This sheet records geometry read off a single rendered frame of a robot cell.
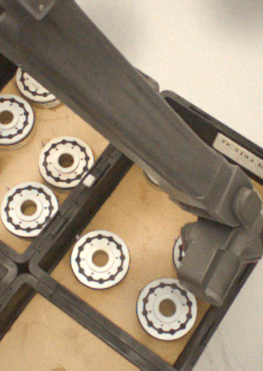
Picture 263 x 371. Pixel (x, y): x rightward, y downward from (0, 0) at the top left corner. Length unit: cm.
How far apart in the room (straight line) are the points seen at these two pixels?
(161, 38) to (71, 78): 89
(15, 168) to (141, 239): 27
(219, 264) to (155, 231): 34
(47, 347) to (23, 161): 34
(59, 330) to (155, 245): 22
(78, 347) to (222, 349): 30
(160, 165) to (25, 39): 18
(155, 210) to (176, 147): 48
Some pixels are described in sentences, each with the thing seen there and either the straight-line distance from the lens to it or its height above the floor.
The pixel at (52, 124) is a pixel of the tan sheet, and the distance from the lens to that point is 100.
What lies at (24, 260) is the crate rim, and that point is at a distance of 83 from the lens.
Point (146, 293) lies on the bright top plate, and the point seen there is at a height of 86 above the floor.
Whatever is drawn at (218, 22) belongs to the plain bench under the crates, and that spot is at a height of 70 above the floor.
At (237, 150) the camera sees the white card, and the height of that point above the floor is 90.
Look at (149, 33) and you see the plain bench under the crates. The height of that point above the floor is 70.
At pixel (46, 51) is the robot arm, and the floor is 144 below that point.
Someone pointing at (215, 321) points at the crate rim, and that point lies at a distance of 82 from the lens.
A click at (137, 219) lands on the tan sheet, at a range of 93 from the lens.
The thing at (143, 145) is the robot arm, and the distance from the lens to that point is 44.
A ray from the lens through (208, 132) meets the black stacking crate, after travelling 93.
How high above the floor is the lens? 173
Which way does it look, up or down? 72 degrees down
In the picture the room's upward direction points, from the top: 6 degrees clockwise
